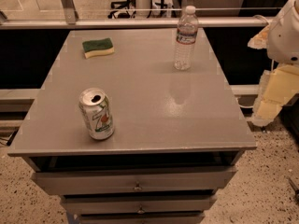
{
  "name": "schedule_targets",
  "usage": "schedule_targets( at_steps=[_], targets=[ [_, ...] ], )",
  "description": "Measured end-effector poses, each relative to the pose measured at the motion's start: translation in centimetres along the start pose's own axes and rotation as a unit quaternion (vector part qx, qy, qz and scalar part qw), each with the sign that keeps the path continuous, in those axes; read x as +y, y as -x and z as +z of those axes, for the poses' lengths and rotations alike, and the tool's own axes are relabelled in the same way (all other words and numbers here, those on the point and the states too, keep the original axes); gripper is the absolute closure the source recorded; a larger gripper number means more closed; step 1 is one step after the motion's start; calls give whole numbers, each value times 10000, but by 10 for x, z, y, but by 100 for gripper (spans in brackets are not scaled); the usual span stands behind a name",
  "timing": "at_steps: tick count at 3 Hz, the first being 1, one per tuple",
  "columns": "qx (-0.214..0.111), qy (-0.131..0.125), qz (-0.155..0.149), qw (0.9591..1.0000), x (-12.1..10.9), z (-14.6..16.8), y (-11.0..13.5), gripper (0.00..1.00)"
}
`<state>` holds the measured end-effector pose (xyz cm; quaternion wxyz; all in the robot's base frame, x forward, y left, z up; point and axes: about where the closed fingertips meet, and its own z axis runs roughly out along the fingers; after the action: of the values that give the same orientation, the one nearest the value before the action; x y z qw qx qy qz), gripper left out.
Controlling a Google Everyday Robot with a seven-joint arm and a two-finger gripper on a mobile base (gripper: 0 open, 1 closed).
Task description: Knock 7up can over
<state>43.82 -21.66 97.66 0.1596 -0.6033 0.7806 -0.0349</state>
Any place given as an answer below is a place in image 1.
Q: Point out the bottom grey drawer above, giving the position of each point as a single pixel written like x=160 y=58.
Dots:
x=157 y=218

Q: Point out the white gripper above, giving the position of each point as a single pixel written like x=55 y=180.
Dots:
x=284 y=39

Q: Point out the grey drawer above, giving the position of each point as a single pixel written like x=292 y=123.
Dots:
x=157 y=218
x=139 y=204
x=135 y=181

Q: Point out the black office chair base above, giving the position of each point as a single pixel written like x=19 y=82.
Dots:
x=121 y=10

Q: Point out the clear plastic water bottle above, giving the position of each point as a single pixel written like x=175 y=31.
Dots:
x=185 y=38

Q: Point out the green and yellow sponge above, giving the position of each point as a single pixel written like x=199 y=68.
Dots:
x=100 y=47

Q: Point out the top grey drawer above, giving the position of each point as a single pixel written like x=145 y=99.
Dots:
x=135 y=181

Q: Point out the grey drawer cabinet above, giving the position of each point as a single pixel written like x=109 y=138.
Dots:
x=163 y=118

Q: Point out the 7up soda can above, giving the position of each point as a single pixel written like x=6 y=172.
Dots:
x=95 y=109

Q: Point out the metal railing frame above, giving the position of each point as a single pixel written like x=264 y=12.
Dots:
x=85 y=14

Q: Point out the middle grey drawer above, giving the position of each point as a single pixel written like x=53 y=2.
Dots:
x=139 y=204

